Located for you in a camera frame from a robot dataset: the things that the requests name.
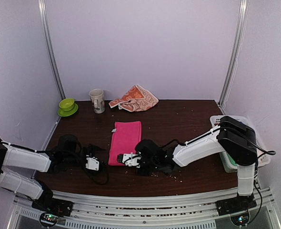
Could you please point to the beige ceramic mug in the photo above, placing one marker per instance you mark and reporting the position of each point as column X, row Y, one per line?
column 97, row 99

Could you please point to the aluminium frame post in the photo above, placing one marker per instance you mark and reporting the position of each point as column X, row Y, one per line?
column 50, row 49
column 233, row 63

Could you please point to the green plastic bowl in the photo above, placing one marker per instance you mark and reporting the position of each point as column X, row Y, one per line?
column 66, row 104

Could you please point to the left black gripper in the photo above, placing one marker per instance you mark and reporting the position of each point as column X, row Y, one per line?
column 91, row 151

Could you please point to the right aluminium frame post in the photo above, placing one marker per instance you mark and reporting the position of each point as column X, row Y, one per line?
column 233, row 63

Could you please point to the white plastic basket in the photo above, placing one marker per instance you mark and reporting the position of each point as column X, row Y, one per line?
column 228, row 167

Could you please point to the green rolled towel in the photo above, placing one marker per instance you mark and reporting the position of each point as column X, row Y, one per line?
column 231, row 160

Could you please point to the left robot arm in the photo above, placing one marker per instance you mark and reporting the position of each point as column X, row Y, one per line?
column 67, row 153

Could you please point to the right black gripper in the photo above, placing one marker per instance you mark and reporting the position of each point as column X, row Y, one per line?
column 144, row 173

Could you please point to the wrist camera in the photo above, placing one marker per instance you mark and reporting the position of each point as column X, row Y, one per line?
column 135, row 157
column 92, row 163

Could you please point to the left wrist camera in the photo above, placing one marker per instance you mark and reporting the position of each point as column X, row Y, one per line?
column 92, row 163

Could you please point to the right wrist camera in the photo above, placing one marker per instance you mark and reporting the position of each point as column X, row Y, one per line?
column 135, row 157

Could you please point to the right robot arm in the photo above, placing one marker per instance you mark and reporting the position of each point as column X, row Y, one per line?
column 230, row 136

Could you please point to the left aluminium frame post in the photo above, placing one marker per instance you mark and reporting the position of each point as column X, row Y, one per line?
column 50, row 49

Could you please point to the green plastic plate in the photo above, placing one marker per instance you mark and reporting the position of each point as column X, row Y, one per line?
column 63, row 113

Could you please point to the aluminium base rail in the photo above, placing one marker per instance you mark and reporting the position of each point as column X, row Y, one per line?
column 194, row 211

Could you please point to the pink microfiber towel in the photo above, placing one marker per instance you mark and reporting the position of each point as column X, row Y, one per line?
column 125, row 136

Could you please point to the orange patterned towel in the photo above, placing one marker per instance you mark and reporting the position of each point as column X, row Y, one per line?
column 136, row 99

